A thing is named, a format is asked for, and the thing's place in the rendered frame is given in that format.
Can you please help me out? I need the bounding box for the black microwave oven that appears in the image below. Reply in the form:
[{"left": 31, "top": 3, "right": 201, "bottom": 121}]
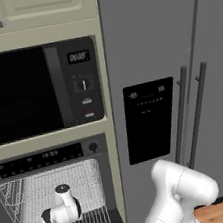
[{"left": 0, "top": 34, "right": 108, "bottom": 147}]

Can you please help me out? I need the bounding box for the black oven knob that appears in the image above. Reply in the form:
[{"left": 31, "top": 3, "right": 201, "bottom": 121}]
[{"left": 87, "top": 141, "right": 100, "bottom": 155}]

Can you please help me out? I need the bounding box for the grey built-in oven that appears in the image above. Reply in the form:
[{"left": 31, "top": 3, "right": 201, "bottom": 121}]
[{"left": 0, "top": 131, "right": 121, "bottom": 223}]

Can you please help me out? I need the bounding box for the grey fridge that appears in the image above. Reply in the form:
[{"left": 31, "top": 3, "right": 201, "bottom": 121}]
[{"left": 94, "top": 0, "right": 223, "bottom": 223}]

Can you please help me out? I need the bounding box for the grey fridge door with dispenser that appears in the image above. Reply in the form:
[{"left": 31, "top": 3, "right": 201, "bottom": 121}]
[{"left": 94, "top": 0, "right": 223, "bottom": 223}]

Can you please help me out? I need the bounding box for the black microwave door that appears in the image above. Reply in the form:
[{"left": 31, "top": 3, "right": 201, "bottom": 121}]
[{"left": 0, "top": 42, "right": 79, "bottom": 147}]

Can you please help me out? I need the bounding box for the plain grey fridge door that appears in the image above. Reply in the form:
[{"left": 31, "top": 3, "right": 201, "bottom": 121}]
[{"left": 163, "top": 0, "right": 223, "bottom": 207}]

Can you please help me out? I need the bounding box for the cream cupboard door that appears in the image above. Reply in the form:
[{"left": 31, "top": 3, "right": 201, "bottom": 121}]
[{"left": 0, "top": 0, "right": 101, "bottom": 34}]

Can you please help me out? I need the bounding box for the cream tall cabinet frame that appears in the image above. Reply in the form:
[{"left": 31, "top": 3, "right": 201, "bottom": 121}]
[{"left": 0, "top": 0, "right": 131, "bottom": 223}]

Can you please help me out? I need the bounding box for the dark grey microwave handle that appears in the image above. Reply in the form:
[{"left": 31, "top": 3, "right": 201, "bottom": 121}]
[{"left": 42, "top": 44, "right": 77, "bottom": 130}]

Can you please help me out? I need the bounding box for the dark grey fridge handle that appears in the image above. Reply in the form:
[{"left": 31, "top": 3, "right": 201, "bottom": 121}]
[
  {"left": 161, "top": 65, "right": 203, "bottom": 168},
  {"left": 174, "top": 61, "right": 223, "bottom": 171}
]

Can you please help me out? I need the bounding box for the wire oven rack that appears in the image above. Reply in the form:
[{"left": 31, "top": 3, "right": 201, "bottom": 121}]
[{"left": 0, "top": 157, "right": 110, "bottom": 223}]

